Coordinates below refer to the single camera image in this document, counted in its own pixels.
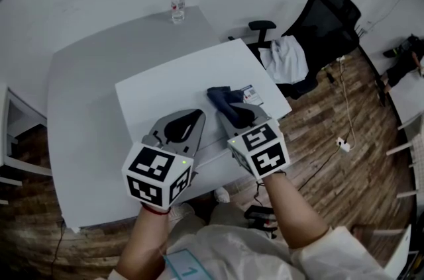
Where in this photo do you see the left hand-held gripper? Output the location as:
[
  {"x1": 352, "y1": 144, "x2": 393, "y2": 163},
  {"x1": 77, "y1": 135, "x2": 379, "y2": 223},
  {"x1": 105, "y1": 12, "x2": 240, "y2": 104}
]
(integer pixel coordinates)
[{"x1": 121, "y1": 109, "x2": 207, "y2": 209}]

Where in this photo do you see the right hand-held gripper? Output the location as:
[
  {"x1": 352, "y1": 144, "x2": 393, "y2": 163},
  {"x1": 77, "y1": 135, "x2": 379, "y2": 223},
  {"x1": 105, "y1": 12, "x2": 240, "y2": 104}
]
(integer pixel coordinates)
[{"x1": 218, "y1": 102, "x2": 291, "y2": 181}]

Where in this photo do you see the dark blue cloth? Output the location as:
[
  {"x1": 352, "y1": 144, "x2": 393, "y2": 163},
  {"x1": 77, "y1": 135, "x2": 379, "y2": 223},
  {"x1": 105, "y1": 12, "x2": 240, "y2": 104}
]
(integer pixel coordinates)
[{"x1": 207, "y1": 85, "x2": 246, "y2": 129}]

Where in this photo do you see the white microwave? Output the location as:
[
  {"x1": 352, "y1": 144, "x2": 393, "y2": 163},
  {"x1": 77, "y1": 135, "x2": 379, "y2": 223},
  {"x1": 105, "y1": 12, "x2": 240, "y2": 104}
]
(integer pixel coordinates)
[{"x1": 115, "y1": 38, "x2": 293, "y2": 173}]

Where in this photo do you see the person's left forearm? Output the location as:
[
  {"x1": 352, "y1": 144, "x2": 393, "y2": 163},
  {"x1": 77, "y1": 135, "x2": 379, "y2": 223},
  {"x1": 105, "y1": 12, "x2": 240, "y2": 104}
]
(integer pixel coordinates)
[{"x1": 115, "y1": 205, "x2": 172, "y2": 280}]

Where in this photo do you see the person's right forearm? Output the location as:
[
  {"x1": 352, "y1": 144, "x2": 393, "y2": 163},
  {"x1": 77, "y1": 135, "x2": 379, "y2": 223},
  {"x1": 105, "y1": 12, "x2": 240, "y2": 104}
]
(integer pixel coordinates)
[{"x1": 261, "y1": 171, "x2": 332, "y2": 250}]

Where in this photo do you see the person's right white shoe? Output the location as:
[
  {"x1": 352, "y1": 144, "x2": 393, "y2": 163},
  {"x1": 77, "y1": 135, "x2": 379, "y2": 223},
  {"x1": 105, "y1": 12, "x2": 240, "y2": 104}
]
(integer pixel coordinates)
[{"x1": 213, "y1": 187, "x2": 231, "y2": 203}]

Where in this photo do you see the person's white shoe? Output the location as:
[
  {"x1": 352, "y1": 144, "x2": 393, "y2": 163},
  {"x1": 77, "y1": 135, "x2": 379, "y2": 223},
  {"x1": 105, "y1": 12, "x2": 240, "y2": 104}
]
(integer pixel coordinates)
[
  {"x1": 168, "y1": 203, "x2": 195, "y2": 223},
  {"x1": 213, "y1": 187, "x2": 231, "y2": 203}
]

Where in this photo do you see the person's left white shoe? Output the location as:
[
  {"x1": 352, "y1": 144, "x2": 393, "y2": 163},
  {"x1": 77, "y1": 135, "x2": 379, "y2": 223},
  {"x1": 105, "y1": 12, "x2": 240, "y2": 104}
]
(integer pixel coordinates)
[{"x1": 168, "y1": 203, "x2": 195, "y2": 223}]

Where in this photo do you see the white garment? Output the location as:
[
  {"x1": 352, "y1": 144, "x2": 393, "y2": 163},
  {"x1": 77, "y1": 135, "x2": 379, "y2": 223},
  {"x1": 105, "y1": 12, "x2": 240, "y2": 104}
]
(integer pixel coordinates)
[{"x1": 260, "y1": 36, "x2": 309, "y2": 85}]

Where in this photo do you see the black battery pack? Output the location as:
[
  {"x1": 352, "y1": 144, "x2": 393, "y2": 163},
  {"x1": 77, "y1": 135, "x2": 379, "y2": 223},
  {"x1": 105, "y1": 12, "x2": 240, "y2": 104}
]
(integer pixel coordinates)
[{"x1": 244, "y1": 205, "x2": 279, "y2": 240}]

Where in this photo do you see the white table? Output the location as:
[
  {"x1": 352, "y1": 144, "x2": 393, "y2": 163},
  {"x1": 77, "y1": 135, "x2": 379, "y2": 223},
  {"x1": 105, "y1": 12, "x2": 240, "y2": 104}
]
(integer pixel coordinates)
[{"x1": 46, "y1": 5, "x2": 242, "y2": 234}]

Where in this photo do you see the clear plastic water bottle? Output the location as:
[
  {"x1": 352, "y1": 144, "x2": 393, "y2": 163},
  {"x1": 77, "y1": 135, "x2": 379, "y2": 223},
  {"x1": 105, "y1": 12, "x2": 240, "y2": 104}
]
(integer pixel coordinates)
[{"x1": 170, "y1": 0, "x2": 186, "y2": 25}]

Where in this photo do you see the teal-edged badge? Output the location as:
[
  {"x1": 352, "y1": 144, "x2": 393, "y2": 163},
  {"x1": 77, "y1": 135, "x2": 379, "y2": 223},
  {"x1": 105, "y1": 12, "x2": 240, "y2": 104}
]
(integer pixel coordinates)
[{"x1": 164, "y1": 248, "x2": 213, "y2": 280}]

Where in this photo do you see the black office chair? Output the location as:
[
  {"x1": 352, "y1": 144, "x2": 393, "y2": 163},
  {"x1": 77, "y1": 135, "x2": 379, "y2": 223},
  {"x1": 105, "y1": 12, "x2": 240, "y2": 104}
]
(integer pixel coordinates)
[{"x1": 227, "y1": 0, "x2": 362, "y2": 100}]

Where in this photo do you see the brown wooden stool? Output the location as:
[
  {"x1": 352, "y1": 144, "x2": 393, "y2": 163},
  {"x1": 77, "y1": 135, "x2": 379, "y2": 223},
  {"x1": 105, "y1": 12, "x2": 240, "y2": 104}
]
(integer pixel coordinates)
[{"x1": 350, "y1": 224, "x2": 382, "y2": 240}]

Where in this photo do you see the white side desk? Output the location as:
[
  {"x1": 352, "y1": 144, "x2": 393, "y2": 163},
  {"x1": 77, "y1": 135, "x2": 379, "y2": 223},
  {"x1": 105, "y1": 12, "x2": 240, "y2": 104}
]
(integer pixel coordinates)
[{"x1": 0, "y1": 83, "x2": 52, "y2": 205}]

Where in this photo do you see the red string bracelet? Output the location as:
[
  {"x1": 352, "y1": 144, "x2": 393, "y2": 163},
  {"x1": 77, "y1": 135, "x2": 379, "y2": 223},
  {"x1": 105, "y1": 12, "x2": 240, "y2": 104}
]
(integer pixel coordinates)
[{"x1": 142, "y1": 202, "x2": 172, "y2": 216}]

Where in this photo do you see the black floor cable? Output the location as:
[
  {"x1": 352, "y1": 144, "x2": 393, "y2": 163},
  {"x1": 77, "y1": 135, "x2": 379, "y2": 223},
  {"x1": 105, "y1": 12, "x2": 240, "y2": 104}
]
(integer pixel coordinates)
[
  {"x1": 297, "y1": 148, "x2": 342, "y2": 190},
  {"x1": 51, "y1": 220, "x2": 66, "y2": 273}
]

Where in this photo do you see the long white floor cable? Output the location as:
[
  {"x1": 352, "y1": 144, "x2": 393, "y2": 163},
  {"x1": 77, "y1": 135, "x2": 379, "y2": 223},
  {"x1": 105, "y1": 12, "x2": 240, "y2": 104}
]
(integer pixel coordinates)
[{"x1": 337, "y1": 56, "x2": 358, "y2": 148}]

